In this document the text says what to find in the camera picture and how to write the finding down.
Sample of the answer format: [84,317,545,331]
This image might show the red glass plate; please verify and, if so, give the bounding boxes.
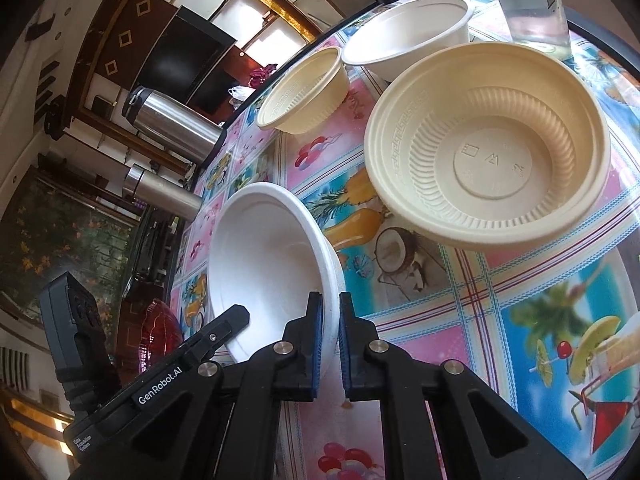
[138,299,183,374]

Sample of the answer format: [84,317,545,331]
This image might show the large beige ribbed bowl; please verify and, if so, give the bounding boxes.
[363,42,611,252]

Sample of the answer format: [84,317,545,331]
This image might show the white paper bowl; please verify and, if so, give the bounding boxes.
[342,0,474,82]

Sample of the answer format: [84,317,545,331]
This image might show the slim steel thermos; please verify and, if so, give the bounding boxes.
[122,165,202,221]

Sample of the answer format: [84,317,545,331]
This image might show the white foam plate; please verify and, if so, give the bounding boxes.
[207,182,346,374]

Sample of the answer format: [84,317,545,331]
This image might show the small beige ribbed bowl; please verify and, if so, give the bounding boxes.
[256,46,349,136]

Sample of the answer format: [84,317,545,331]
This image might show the clear glass water jar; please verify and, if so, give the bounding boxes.
[499,0,572,61]

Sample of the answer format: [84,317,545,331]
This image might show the large steel thermos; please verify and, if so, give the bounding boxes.
[122,87,226,165]

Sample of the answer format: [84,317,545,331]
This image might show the black flat television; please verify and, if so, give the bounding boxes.
[132,6,235,115]

